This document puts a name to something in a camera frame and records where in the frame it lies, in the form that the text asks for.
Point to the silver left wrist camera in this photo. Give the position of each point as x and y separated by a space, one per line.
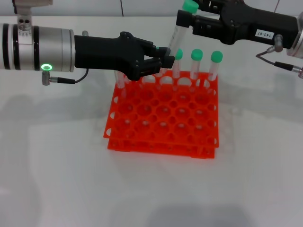
30 4

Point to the orange plastic test tube rack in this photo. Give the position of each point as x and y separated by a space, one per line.
165 150

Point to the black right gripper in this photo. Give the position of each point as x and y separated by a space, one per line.
239 23

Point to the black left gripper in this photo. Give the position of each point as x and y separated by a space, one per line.
104 52

